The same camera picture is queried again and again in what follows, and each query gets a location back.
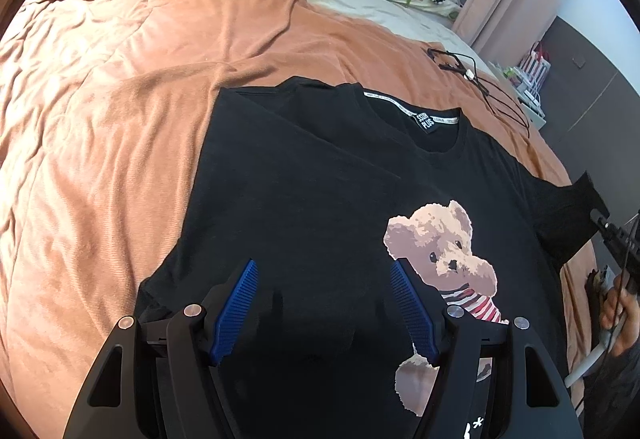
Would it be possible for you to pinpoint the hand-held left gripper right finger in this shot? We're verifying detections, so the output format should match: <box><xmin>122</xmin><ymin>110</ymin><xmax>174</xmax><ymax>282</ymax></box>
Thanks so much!
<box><xmin>389</xmin><ymin>259</ymin><xmax>586</xmax><ymax>439</ymax></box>

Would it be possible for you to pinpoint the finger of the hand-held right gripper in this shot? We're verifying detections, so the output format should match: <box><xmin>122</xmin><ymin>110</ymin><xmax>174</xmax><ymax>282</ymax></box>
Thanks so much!
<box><xmin>589</xmin><ymin>208</ymin><xmax>626</xmax><ymax>252</ymax></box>

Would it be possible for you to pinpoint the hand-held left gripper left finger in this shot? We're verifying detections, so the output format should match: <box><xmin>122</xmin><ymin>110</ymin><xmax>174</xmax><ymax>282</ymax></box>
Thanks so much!
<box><xmin>62</xmin><ymin>259</ymin><xmax>261</xmax><ymax>439</ymax></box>

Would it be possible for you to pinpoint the black bear print t-shirt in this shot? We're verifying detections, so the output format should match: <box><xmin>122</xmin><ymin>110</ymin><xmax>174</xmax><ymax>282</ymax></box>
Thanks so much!
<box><xmin>135</xmin><ymin>75</ymin><xmax>608</xmax><ymax>439</ymax></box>

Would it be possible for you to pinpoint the person's right hand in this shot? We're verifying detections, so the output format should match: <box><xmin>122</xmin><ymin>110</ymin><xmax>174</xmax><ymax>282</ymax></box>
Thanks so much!
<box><xmin>597</xmin><ymin>269</ymin><xmax>640</xmax><ymax>355</ymax></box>

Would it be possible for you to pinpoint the white nightstand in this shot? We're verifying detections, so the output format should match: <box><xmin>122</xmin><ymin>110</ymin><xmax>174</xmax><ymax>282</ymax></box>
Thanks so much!
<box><xmin>500</xmin><ymin>64</ymin><xmax>547</xmax><ymax>130</ymax></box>

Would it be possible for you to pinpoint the orange blanket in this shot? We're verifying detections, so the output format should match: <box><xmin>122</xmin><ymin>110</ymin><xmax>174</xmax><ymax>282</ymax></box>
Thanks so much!
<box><xmin>0</xmin><ymin>0</ymin><xmax>601</xmax><ymax>420</ymax></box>

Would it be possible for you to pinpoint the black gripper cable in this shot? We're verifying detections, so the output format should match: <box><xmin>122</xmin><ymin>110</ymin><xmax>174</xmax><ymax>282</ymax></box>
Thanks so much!
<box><xmin>600</xmin><ymin>214</ymin><xmax>640</xmax><ymax>355</ymax></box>

